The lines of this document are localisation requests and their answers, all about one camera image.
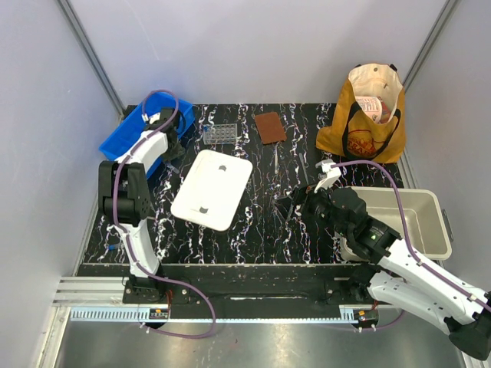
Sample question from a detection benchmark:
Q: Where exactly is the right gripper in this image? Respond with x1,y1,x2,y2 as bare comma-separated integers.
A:
272,177,351,238

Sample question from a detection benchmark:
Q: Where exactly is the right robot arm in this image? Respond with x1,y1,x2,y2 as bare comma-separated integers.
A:
274,187,490,360

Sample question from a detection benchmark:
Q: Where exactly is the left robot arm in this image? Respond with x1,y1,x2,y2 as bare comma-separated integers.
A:
98,107,185,304

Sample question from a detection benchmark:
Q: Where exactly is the thin glass rod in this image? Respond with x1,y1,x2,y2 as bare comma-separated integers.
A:
298,154,309,184

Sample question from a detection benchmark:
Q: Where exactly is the blue divided plastic bin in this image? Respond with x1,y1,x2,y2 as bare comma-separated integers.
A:
99,92,195,160

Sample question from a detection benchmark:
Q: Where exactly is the clear test tube rack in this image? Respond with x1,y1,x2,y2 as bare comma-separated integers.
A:
203,123,238,145

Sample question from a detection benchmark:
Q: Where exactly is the white rectangular lid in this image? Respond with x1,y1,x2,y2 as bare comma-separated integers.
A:
171,149,253,232

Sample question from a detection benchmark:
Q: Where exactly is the brown scouring pad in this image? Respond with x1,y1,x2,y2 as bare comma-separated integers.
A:
255,112,287,145

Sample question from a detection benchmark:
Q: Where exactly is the yellow tote bag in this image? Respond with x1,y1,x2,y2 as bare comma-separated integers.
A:
316,63,406,164

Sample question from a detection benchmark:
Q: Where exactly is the package in tote bag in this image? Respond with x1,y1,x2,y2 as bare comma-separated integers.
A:
355,96,390,124

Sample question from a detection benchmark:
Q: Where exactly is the beige plastic tub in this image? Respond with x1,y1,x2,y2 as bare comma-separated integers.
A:
353,186,452,261

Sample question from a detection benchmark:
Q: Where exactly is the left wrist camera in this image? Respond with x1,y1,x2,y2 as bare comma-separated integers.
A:
142,113,160,124

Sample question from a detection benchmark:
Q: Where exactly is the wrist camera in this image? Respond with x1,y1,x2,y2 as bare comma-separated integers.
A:
142,113,160,124
314,159,341,193

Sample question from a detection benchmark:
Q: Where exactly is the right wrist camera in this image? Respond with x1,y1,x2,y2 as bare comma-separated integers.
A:
314,159,341,193

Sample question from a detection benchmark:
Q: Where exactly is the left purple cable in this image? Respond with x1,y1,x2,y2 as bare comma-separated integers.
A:
113,90,218,339

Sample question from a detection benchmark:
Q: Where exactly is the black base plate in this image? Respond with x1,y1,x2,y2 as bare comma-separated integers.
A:
123,264,374,321

